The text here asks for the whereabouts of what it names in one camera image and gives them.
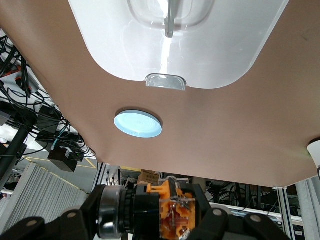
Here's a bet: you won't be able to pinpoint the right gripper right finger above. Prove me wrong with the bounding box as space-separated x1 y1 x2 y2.
192 184 291 240

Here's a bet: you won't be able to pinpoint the white corrugated partition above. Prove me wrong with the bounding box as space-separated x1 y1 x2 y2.
0 162 99 240

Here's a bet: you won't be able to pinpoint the brown cardboard box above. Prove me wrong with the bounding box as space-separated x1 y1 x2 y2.
137 169 161 187

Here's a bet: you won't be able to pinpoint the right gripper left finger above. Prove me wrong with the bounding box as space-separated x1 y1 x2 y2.
0 184 106 240

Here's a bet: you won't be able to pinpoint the grey box latch clip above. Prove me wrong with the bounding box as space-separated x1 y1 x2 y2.
144 72 188 92

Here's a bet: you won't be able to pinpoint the grey box lid handle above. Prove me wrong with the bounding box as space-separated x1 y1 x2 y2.
163 0 176 39

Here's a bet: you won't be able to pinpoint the black stand pole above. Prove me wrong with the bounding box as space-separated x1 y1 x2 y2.
0 126 28 187

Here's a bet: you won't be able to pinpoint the light blue round plate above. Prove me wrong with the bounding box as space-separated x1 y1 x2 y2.
113 107 163 139

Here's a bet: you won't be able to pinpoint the brown table cover sheet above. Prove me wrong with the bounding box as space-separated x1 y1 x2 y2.
0 0 320 187

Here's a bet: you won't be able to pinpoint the tangled black cables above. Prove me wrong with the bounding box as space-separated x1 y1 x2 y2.
0 34 97 162

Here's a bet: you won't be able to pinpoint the white lidded storage box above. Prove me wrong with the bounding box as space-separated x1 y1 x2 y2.
67 0 291 92

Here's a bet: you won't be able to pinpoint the black power adapter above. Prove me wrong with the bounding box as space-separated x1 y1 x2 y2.
36 105 63 138
47 146 80 173

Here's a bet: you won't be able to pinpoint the orange and black switch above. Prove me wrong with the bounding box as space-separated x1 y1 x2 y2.
96 175 205 240

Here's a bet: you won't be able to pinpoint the aluminium frame post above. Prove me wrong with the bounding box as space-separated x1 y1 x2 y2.
271 185 290 226
96 162 112 193

